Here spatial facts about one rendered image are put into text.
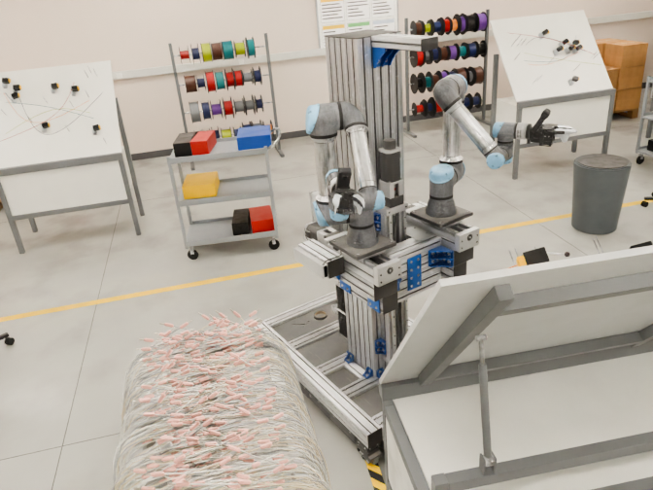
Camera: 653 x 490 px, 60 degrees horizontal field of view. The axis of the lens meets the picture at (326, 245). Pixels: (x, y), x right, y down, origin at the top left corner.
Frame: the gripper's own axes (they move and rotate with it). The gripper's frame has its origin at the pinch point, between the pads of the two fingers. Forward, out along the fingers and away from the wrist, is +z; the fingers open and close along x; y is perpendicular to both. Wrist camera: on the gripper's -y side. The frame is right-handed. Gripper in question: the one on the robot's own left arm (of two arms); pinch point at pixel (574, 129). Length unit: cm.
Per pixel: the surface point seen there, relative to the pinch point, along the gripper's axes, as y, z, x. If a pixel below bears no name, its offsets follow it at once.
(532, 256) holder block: -19, 11, 128
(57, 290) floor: 154, -396, 48
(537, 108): 132, -90, -364
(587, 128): 169, -44, -405
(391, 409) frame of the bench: 61, -37, 127
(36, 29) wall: 0, -699, -226
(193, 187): 100, -316, -63
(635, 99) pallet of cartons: 220, -13, -642
